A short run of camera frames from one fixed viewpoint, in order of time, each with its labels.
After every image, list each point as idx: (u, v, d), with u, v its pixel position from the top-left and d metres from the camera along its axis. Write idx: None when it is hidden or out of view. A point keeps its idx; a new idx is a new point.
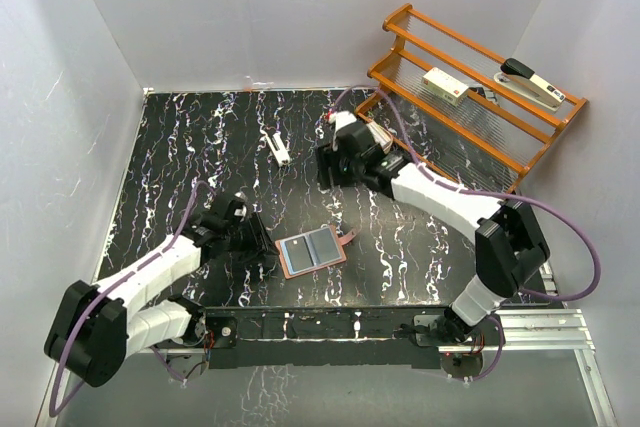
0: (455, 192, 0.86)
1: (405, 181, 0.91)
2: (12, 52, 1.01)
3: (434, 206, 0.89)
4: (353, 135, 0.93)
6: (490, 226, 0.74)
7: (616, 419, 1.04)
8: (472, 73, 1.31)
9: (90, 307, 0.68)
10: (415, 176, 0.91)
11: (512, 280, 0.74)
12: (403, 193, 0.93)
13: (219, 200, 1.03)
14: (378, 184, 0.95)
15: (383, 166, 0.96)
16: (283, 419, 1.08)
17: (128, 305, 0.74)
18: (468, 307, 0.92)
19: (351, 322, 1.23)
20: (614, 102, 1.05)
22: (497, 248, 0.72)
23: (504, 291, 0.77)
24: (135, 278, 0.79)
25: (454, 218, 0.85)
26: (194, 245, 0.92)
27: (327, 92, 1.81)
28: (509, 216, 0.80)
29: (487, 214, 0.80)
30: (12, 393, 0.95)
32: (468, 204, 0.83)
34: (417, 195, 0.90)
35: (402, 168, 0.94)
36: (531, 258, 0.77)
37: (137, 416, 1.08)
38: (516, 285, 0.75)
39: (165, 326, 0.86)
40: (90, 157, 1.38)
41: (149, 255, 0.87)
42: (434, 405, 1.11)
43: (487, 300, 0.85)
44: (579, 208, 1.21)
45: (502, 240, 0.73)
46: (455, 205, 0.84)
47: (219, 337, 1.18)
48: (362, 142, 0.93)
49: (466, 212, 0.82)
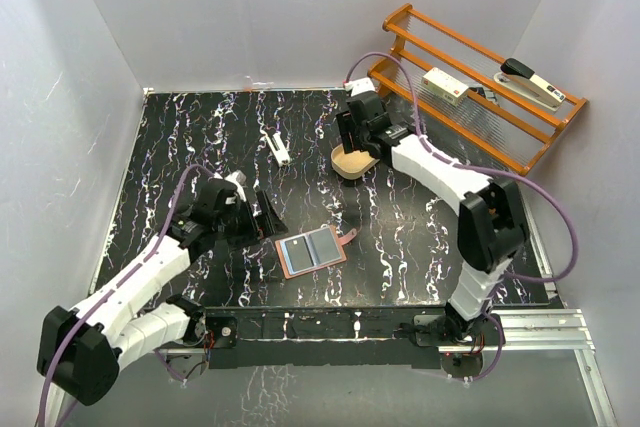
0: (449, 165, 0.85)
1: (404, 151, 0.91)
2: (12, 52, 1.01)
3: (429, 179, 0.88)
4: (362, 101, 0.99)
6: (475, 199, 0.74)
7: (616, 419, 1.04)
8: (472, 73, 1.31)
9: (72, 332, 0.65)
10: (414, 146, 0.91)
11: (487, 253, 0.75)
12: (402, 163, 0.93)
13: (208, 189, 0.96)
14: (379, 151, 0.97)
15: (387, 134, 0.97)
16: (283, 420, 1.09)
17: (110, 326, 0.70)
18: (463, 298, 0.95)
19: (351, 322, 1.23)
20: (614, 103, 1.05)
22: (476, 221, 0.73)
23: (478, 264, 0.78)
24: (116, 296, 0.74)
25: (445, 192, 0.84)
26: (180, 247, 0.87)
27: (327, 92, 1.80)
28: (496, 195, 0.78)
29: (476, 187, 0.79)
30: (13, 393, 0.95)
32: (459, 178, 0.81)
34: (414, 166, 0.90)
35: (405, 137, 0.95)
36: (510, 237, 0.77)
37: (138, 415, 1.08)
38: (490, 260, 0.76)
39: (161, 332, 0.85)
40: (90, 157, 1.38)
41: (130, 266, 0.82)
42: (434, 405, 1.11)
43: (475, 284, 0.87)
44: (579, 209, 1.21)
45: (484, 213, 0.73)
46: (447, 177, 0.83)
47: (219, 337, 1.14)
48: (370, 109, 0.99)
49: (455, 184, 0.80)
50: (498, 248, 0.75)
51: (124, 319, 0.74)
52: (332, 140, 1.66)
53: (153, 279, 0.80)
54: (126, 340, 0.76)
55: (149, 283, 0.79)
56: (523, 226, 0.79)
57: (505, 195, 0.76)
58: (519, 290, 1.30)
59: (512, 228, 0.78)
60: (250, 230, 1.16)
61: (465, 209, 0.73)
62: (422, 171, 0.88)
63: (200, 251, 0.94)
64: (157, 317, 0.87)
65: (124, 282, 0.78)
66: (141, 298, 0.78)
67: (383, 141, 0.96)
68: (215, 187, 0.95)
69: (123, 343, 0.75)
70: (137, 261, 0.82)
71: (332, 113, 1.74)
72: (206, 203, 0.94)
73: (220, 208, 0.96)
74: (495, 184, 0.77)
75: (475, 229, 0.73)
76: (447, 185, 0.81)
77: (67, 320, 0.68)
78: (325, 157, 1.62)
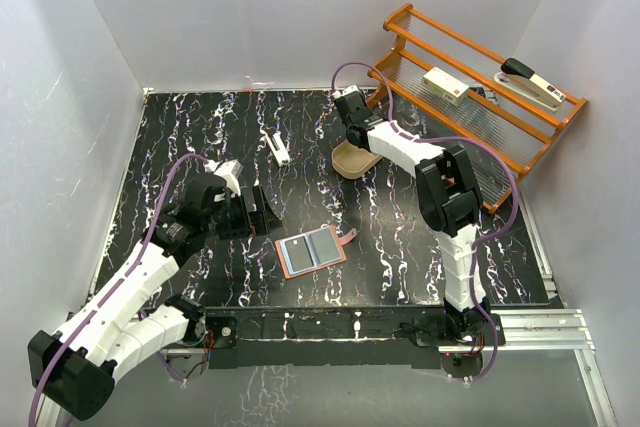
0: (412, 142, 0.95)
1: (378, 134, 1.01)
2: (10, 51, 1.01)
3: (397, 156, 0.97)
4: (344, 98, 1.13)
6: (429, 164, 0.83)
7: (616, 419, 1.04)
8: (472, 73, 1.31)
9: (54, 358, 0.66)
10: (386, 129, 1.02)
11: (441, 211, 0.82)
12: (376, 145, 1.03)
13: (194, 186, 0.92)
14: (358, 137, 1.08)
15: (366, 123, 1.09)
16: (283, 420, 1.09)
17: (94, 350, 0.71)
18: (450, 286, 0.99)
19: (351, 322, 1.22)
20: (613, 104, 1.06)
22: (429, 183, 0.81)
23: (435, 223, 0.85)
24: (99, 316, 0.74)
25: (409, 163, 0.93)
26: (163, 255, 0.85)
27: (328, 92, 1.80)
28: (451, 163, 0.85)
29: (430, 155, 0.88)
30: (13, 393, 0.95)
32: (421, 151, 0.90)
34: (385, 146, 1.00)
35: (379, 123, 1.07)
36: (463, 198, 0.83)
37: (138, 416, 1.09)
38: (445, 217, 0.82)
39: (160, 337, 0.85)
40: (90, 157, 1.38)
41: (113, 282, 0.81)
42: (434, 405, 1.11)
43: (448, 255, 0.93)
44: (578, 210, 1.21)
45: (436, 175, 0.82)
46: (411, 151, 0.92)
47: (219, 337, 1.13)
48: (352, 104, 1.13)
49: (416, 155, 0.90)
50: (452, 206, 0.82)
51: (110, 337, 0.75)
52: (332, 140, 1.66)
53: (136, 293, 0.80)
54: (121, 351, 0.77)
55: (133, 298, 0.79)
56: (476, 190, 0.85)
57: (458, 162, 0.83)
58: (519, 290, 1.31)
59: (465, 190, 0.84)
60: (243, 226, 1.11)
61: (420, 173, 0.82)
62: (392, 149, 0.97)
63: (188, 252, 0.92)
64: (155, 322, 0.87)
65: (107, 299, 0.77)
66: (126, 313, 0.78)
67: (361, 129, 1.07)
68: (201, 184, 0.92)
69: (118, 355, 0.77)
70: (119, 276, 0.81)
71: (332, 113, 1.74)
72: (194, 202, 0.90)
73: (208, 206, 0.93)
74: (447, 153, 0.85)
75: (429, 189, 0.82)
76: (411, 157, 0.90)
77: (51, 344, 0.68)
78: (325, 157, 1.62)
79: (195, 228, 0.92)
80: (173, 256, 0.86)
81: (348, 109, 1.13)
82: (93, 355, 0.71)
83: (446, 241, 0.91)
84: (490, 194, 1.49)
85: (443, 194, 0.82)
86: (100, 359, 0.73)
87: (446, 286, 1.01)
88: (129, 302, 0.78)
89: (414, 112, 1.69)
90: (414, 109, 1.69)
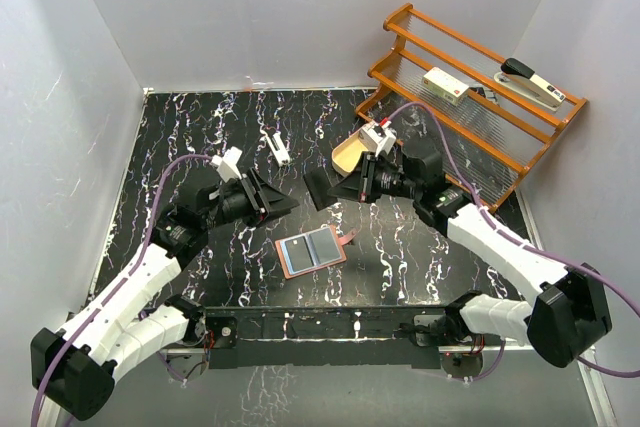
0: (519, 246, 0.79)
1: (463, 224, 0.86)
2: (10, 51, 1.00)
3: (492, 257, 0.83)
4: (423, 163, 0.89)
6: (555, 293, 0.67)
7: (616, 419, 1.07)
8: (472, 73, 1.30)
9: (57, 357, 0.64)
10: (476, 220, 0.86)
11: (566, 352, 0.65)
12: (458, 236, 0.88)
13: (186, 189, 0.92)
14: (432, 219, 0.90)
15: (440, 201, 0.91)
16: (283, 420, 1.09)
17: (97, 348, 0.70)
18: (477, 315, 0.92)
19: (351, 322, 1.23)
20: (613, 104, 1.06)
22: (558, 318, 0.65)
23: (553, 357, 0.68)
24: (102, 315, 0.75)
25: (512, 274, 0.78)
26: (166, 256, 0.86)
27: (327, 92, 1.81)
28: (573, 284, 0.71)
29: (552, 279, 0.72)
30: (13, 393, 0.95)
32: (531, 264, 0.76)
34: (473, 241, 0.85)
35: (464, 208, 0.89)
36: (590, 331, 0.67)
37: (137, 416, 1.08)
38: (568, 358, 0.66)
39: (160, 338, 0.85)
40: (90, 158, 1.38)
41: (115, 281, 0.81)
42: (434, 405, 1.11)
43: (511, 333, 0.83)
44: (579, 209, 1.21)
45: (565, 306, 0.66)
46: (517, 260, 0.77)
47: (219, 337, 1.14)
48: (430, 171, 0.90)
49: (529, 273, 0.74)
50: (580, 345, 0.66)
51: (113, 336, 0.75)
52: (332, 140, 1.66)
53: (140, 292, 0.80)
54: (122, 351, 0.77)
55: (135, 298, 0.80)
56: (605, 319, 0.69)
57: (586, 286, 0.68)
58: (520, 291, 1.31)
59: (593, 321, 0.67)
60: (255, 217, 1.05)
61: (543, 303, 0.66)
62: (485, 248, 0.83)
63: (191, 254, 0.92)
64: (154, 322, 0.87)
65: (110, 299, 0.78)
66: (129, 312, 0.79)
67: (439, 211, 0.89)
68: (193, 189, 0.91)
69: (118, 355, 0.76)
70: (123, 275, 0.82)
71: (331, 113, 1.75)
72: (187, 204, 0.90)
73: (204, 205, 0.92)
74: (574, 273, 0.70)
75: (553, 325, 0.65)
76: (518, 269, 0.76)
77: (54, 342, 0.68)
78: (325, 157, 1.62)
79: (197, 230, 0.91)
80: (176, 259, 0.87)
81: (423, 176, 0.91)
82: (95, 353, 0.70)
83: (521, 331, 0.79)
84: (490, 195, 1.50)
85: (573, 330, 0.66)
86: (102, 357, 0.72)
87: (474, 309, 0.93)
88: (132, 303, 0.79)
89: (415, 112, 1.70)
90: (415, 109, 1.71)
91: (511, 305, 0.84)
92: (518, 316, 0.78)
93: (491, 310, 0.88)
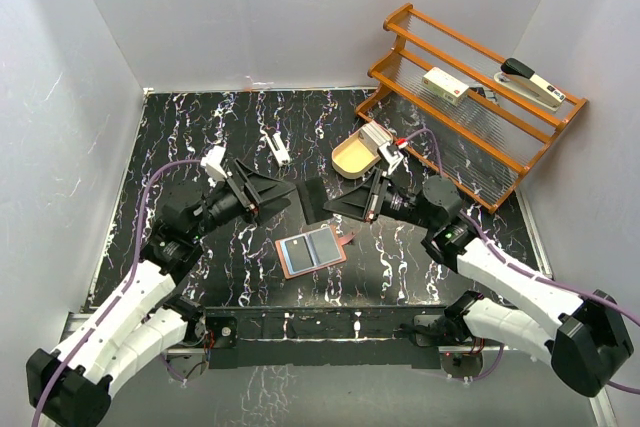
0: (530, 279, 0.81)
1: (471, 259, 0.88)
2: (8, 51, 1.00)
3: (505, 290, 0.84)
4: (445, 209, 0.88)
6: (575, 324, 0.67)
7: (616, 419, 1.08)
8: (472, 73, 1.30)
9: (53, 379, 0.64)
10: (483, 255, 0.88)
11: (593, 381, 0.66)
12: (469, 271, 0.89)
13: (167, 210, 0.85)
14: (439, 255, 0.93)
15: (447, 238, 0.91)
16: (283, 420, 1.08)
17: (93, 368, 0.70)
18: (482, 323, 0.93)
19: (351, 322, 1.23)
20: (614, 104, 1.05)
22: (581, 350, 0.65)
23: (582, 388, 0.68)
24: (97, 334, 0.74)
25: (529, 307, 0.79)
26: (160, 274, 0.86)
27: (327, 92, 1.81)
28: (589, 311, 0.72)
29: (569, 310, 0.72)
30: (13, 394, 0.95)
32: (545, 296, 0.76)
34: (485, 275, 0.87)
35: (472, 243, 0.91)
36: (614, 357, 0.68)
37: (137, 416, 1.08)
38: (596, 386, 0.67)
39: (158, 343, 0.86)
40: (90, 158, 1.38)
41: (109, 299, 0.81)
42: (434, 404, 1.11)
43: (523, 346, 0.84)
44: (579, 215, 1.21)
45: (586, 337, 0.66)
46: (529, 293, 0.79)
47: (219, 337, 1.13)
48: (448, 217, 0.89)
49: (545, 305, 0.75)
50: (606, 372, 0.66)
51: (107, 354, 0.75)
52: (332, 140, 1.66)
53: (134, 310, 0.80)
54: (117, 365, 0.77)
55: (130, 316, 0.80)
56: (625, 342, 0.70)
57: (604, 315, 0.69)
58: None
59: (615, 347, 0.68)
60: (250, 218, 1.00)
61: (565, 337, 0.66)
62: (498, 284, 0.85)
63: (185, 269, 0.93)
64: (152, 328, 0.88)
65: (104, 318, 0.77)
66: (124, 330, 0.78)
67: (445, 248, 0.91)
68: (175, 210, 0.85)
69: (114, 369, 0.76)
70: (116, 293, 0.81)
71: (331, 113, 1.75)
72: (175, 224, 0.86)
73: (192, 221, 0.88)
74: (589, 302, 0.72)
75: (578, 356, 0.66)
76: (533, 301, 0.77)
77: (49, 363, 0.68)
78: (325, 157, 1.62)
79: (187, 243, 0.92)
80: (170, 275, 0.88)
81: (440, 221, 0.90)
82: (90, 374, 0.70)
83: (537, 352, 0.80)
84: (490, 194, 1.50)
85: (597, 360, 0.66)
86: (98, 376, 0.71)
87: (481, 317, 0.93)
88: (126, 321, 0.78)
89: (414, 112, 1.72)
90: (414, 109, 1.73)
91: (525, 323, 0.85)
92: (537, 339, 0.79)
93: (502, 323, 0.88)
